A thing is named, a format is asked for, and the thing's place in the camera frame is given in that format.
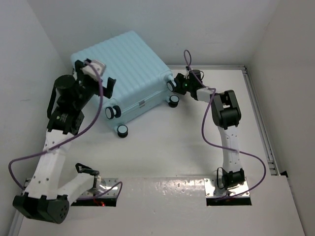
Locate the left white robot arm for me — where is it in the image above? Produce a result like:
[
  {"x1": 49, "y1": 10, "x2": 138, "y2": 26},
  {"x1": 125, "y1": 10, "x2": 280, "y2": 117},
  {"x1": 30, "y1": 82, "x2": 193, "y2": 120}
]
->
[{"x1": 12, "y1": 59, "x2": 116, "y2": 224}]

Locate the suitcase wheel front right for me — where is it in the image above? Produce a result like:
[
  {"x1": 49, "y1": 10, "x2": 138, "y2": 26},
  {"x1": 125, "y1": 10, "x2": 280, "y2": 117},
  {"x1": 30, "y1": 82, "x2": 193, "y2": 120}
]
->
[{"x1": 167, "y1": 81, "x2": 175, "y2": 92}]

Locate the suitcase wheel far left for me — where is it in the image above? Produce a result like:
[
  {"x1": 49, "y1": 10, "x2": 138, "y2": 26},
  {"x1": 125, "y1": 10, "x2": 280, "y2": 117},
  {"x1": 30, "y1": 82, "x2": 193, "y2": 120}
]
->
[{"x1": 105, "y1": 105, "x2": 122, "y2": 119}]

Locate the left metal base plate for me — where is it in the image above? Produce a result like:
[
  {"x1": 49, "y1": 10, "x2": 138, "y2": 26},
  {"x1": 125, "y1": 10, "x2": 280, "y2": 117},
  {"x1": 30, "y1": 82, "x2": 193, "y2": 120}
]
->
[{"x1": 81, "y1": 177, "x2": 121, "y2": 198}]

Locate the suitcase wheel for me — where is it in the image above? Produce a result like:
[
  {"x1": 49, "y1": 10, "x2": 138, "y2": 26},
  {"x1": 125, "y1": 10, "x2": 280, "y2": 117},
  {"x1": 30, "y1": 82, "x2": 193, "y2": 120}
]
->
[
  {"x1": 168, "y1": 95, "x2": 179, "y2": 108},
  {"x1": 105, "y1": 105, "x2": 122, "y2": 119},
  {"x1": 117, "y1": 124, "x2": 128, "y2": 138},
  {"x1": 167, "y1": 81, "x2": 175, "y2": 92}
]

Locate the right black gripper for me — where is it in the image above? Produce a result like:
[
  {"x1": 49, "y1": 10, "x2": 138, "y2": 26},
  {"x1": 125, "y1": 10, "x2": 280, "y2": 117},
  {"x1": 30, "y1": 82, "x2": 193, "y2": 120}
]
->
[{"x1": 167, "y1": 74, "x2": 192, "y2": 95}]

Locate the light blue suitcase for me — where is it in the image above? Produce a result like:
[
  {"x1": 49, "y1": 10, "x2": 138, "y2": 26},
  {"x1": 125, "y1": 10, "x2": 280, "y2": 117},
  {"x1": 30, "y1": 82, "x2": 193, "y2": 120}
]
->
[{"x1": 70, "y1": 31, "x2": 175, "y2": 133}]

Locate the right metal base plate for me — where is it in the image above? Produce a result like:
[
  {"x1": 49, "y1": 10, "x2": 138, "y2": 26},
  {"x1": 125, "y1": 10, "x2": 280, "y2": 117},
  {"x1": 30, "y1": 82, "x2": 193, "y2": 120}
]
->
[{"x1": 204, "y1": 177, "x2": 250, "y2": 199}]

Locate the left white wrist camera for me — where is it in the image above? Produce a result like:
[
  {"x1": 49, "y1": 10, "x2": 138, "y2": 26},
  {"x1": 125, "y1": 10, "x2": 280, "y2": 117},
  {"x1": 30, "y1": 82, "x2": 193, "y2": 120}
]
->
[{"x1": 82, "y1": 59, "x2": 106, "y2": 79}]

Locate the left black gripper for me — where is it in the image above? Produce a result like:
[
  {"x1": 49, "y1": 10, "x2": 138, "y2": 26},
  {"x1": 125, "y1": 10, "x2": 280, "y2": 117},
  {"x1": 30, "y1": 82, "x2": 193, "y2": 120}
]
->
[{"x1": 73, "y1": 61, "x2": 115, "y2": 109}]

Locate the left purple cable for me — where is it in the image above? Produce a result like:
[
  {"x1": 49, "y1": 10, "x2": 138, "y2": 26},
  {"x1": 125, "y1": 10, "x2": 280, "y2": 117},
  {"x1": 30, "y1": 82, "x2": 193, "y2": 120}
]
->
[{"x1": 8, "y1": 60, "x2": 124, "y2": 197}]

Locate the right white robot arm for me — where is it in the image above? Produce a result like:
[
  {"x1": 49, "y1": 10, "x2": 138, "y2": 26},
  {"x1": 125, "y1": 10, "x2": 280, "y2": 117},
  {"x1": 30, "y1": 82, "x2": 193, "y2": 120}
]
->
[{"x1": 174, "y1": 68, "x2": 245, "y2": 190}]

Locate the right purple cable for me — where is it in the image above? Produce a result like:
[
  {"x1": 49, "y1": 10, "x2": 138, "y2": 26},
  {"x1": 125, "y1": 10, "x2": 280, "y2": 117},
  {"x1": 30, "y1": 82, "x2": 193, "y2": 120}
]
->
[{"x1": 183, "y1": 50, "x2": 267, "y2": 199}]

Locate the metal base plate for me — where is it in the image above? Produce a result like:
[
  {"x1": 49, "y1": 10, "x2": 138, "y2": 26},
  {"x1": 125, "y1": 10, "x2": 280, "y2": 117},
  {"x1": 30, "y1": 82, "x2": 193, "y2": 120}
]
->
[
  {"x1": 204, "y1": 177, "x2": 250, "y2": 199},
  {"x1": 81, "y1": 177, "x2": 121, "y2": 198}
]

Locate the purple cable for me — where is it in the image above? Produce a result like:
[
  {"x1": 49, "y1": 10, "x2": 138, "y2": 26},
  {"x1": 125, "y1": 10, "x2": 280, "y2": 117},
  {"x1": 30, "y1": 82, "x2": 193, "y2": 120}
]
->
[
  {"x1": 183, "y1": 50, "x2": 267, "y2": 199},
  {"x1": 8, "y1": 60, "x2": 124, "y2": 197}
]

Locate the suitcase wheel front left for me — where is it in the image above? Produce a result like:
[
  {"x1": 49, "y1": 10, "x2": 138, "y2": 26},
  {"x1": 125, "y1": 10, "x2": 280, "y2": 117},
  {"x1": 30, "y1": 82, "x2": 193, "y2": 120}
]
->
[{"x1": 168, "y1": 95, "x2": 179, "y2": 108}]

